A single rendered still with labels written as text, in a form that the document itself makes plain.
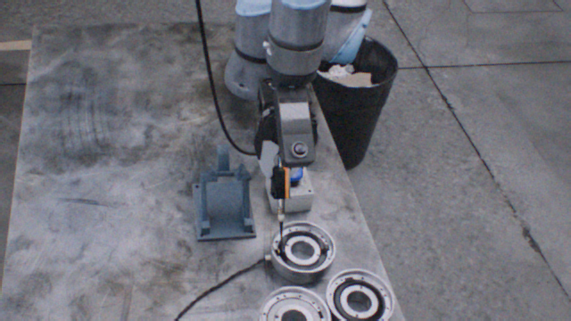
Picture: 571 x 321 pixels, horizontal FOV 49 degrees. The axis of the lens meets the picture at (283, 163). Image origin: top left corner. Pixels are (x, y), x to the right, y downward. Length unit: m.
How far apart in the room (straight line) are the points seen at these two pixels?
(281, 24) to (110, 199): 0.48
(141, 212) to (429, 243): 1.32
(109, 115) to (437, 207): 1.40
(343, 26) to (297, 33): 0.42
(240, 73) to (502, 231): 1.34
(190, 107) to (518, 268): 1.37
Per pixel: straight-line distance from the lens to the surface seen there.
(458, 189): 2.44
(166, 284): 1.00
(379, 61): 2.31
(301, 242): 1.03
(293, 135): 0.85
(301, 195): 1.08
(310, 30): 0.80
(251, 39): 1.26
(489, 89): 3.02
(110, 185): 1.15
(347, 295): 0.98
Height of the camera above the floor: 1.62
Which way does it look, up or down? 44 degrees down
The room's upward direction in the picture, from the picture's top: 8 degrees clockwise
